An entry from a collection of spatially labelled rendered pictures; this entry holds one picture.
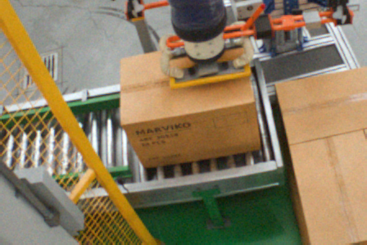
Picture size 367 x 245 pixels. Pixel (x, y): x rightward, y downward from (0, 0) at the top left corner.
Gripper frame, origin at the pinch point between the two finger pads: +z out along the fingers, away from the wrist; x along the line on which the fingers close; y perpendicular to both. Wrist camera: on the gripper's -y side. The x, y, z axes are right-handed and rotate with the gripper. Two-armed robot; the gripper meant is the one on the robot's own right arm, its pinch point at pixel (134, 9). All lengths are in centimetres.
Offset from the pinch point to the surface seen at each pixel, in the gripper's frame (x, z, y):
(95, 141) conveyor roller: -23, 64, -41
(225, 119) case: -46, 34, 32
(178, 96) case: -35.6, 24.6, 13.7
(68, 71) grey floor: 85, 117, -85
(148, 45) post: 21, 46, -4
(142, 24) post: 21.0, 29.2, -2.8
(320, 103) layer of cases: -25, 66, 81
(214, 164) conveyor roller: -49, 65, 21
